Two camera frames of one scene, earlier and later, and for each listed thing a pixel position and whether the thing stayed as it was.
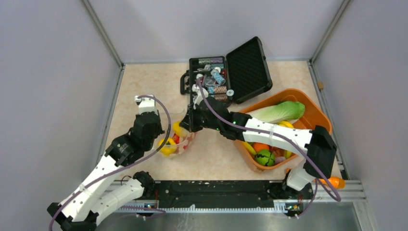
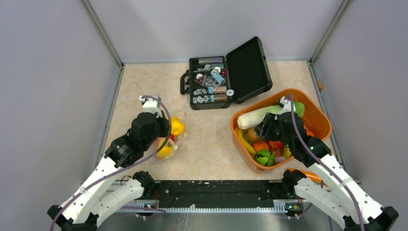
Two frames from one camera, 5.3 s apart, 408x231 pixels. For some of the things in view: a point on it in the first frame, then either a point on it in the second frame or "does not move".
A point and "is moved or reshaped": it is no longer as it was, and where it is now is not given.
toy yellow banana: [249, 147] does not move
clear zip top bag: [179, 139] is moved or reshaped
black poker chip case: [241, 75] does not move
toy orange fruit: [258, 146] does not move
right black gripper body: [199, 121] → [271, 130]
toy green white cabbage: [278, 111] does not move
